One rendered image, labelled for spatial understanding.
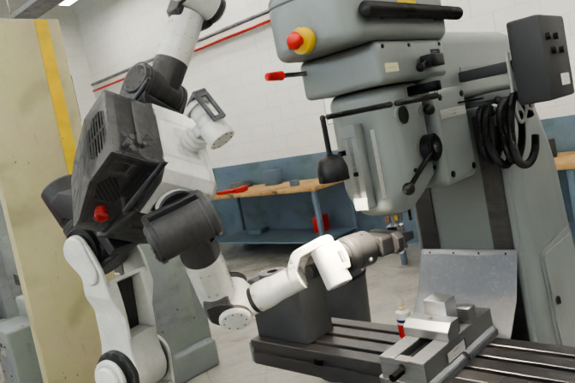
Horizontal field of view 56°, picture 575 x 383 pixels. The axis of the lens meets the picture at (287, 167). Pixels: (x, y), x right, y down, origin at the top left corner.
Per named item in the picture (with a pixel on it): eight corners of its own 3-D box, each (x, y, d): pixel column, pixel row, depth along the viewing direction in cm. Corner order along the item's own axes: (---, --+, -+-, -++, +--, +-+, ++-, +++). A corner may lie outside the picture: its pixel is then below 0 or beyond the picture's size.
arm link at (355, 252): (354, 228, 133) (318, 240, 127) (375, 268, 130) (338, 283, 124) (333, 245, 142) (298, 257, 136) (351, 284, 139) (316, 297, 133)
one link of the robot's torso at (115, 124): (49, 263, 121) (126, 162, 105) (46, 153, 142) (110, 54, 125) (165, 279, 140) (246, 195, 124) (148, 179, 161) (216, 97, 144)
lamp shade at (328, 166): (317, 185, 123) (311, 158, 123) (322, 180, 130) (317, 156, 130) (347, 179, 121) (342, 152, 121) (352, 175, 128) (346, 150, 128)
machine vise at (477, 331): (434, 395, 120) (425, 348, 119) (378, 382, 131) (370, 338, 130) (500, 332, 144) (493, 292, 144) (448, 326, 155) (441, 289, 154)
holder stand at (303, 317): (308, 344, 161) (295, 279, 160) (257, 336, 176) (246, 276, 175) (333, 329, 170) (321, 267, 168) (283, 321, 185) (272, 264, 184)
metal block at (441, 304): (447, 325, 135) (444, 302, 135) (427, 322, 139) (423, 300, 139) (458, 317, 139) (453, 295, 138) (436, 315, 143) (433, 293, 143)
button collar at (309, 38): (312, 50, 121) (307, 23, 120) (293, 56, 125) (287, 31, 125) (317, 50, 122) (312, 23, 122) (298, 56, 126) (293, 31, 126)
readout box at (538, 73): (556, 99, 130) (542, 11, 129) (518, 106, 136) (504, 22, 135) (580, 92, 144) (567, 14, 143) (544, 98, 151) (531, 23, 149)
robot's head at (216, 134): (200, 157, 125) (222, 132, 121) (175, 124, 128) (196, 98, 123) (217, 154, 131) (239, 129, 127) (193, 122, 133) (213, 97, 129)
